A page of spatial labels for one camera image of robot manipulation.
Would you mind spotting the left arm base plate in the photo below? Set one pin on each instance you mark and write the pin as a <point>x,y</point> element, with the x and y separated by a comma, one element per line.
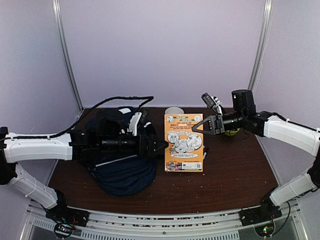
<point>72,217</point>

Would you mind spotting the black and white bowl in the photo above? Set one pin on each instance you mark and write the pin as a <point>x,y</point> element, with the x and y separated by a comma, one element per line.
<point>174,111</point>

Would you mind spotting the navy blue student backpack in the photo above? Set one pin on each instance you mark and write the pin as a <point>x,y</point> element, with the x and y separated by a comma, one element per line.
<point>122,174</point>

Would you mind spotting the aluminium frame post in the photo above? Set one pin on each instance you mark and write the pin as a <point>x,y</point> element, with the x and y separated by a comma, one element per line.
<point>261,46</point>
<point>56,4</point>

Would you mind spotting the front aluminium rail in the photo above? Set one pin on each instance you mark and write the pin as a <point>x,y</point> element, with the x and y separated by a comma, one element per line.
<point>219,225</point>

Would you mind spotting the left aluminium frame post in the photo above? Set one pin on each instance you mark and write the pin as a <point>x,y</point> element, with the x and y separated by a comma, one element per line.
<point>56,4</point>

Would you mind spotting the lime green bowl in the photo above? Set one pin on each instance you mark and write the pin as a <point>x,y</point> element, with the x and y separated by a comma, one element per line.
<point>231,133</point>

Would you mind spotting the right aluminium frame post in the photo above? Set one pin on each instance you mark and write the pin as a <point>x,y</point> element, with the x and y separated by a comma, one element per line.
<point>261,46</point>

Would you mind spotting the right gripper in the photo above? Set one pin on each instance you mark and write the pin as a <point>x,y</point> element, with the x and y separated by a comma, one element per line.
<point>216,125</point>

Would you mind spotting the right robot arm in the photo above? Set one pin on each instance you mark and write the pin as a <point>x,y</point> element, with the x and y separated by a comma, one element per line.
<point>270,125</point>

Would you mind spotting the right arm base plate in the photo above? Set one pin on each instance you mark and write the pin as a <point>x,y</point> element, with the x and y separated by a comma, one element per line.
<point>252,216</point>

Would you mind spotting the orange cartoon paperback book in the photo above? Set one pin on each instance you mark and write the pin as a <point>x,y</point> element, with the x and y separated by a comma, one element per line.
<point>185,151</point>

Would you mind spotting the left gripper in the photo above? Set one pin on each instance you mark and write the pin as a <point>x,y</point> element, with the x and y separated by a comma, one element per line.
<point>149,152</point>

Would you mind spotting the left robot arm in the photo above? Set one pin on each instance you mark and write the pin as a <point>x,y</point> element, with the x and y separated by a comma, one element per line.
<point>120,133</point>

